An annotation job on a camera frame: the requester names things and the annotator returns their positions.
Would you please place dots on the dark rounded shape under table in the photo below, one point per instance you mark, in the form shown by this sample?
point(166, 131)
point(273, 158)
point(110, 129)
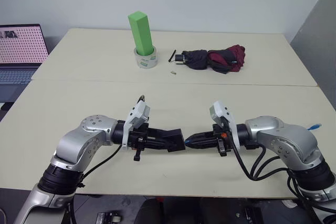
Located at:
point(152, 211)

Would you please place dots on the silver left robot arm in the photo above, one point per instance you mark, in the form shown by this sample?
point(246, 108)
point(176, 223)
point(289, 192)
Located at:
point(78, 140)

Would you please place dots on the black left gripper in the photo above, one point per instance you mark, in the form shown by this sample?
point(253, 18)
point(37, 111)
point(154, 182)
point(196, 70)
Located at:
point(140, 140)

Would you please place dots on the clear packing tape roll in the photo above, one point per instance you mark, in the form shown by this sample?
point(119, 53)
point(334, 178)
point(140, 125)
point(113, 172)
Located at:
point(147, 60)

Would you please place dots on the open grey laptop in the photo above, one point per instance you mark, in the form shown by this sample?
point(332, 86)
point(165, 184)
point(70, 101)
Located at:
point(18, 48)

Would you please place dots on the black and maroon folded umbrella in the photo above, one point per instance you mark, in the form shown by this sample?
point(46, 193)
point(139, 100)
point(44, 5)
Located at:
point(218, 57)

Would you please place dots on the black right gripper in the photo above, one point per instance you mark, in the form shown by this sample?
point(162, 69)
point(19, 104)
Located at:
point(221, 140)

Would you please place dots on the grey partition panel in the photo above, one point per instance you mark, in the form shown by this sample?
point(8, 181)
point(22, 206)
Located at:
point(317, 37)

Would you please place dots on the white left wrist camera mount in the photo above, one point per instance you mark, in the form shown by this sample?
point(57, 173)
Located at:
point(137, 115)

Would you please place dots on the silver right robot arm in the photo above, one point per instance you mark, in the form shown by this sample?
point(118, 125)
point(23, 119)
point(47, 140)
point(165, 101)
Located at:
point(283, 140)

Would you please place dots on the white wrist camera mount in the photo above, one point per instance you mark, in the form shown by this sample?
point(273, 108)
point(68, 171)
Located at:
point(223, 113)
point(137, 115)

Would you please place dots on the green foam block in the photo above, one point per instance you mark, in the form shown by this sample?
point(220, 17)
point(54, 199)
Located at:
point(141, 32)

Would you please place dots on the black device under table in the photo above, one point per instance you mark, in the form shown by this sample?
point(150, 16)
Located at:
point(109, 218)

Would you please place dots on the small black box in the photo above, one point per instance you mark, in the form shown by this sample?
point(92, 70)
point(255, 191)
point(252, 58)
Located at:
point(175, 140)

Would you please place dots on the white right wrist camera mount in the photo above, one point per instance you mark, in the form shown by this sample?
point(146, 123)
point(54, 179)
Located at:
point(223, 113)

